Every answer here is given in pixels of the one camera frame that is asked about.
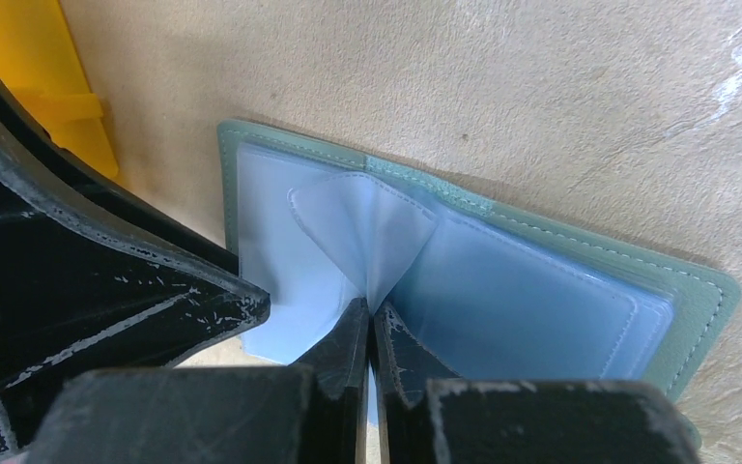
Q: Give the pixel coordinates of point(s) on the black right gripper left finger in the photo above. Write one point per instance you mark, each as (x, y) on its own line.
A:
(310, 411)

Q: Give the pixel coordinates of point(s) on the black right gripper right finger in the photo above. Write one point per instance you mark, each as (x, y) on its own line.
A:
(429, 414)

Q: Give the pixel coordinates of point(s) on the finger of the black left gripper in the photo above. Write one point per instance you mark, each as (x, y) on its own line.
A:
(91, 277)

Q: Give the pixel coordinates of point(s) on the yellow bin with tan cards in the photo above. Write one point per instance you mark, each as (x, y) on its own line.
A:
(41, 68)

